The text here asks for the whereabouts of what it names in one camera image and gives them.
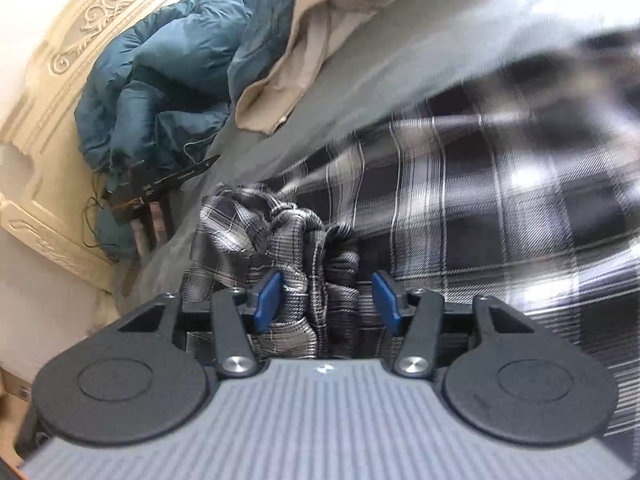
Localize person's left hand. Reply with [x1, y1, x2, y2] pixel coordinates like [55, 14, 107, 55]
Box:
[131, 199, 175, 257]

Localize cream carved headboard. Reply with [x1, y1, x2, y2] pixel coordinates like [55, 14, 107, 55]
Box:
[0, 0, 251, 296]

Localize black white plaid pants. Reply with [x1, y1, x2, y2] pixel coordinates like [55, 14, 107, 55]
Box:
[182, 25, 640, 453]

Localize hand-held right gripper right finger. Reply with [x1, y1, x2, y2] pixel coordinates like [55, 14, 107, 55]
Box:
[372, 271, 523, 378]

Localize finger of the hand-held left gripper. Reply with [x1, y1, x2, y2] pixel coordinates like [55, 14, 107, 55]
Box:
[150, 156, 221, 193]

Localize beige coat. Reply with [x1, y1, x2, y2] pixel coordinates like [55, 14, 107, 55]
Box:
[235, 0, 401, 133]

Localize teal quilt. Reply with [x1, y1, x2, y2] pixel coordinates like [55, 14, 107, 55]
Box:
[75, 0, 281, 261]

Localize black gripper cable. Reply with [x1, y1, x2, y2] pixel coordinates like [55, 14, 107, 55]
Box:
[82, 195, 123, 263]

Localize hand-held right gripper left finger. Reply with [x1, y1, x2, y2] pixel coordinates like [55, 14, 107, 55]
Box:
[119, 271, 283, 378]

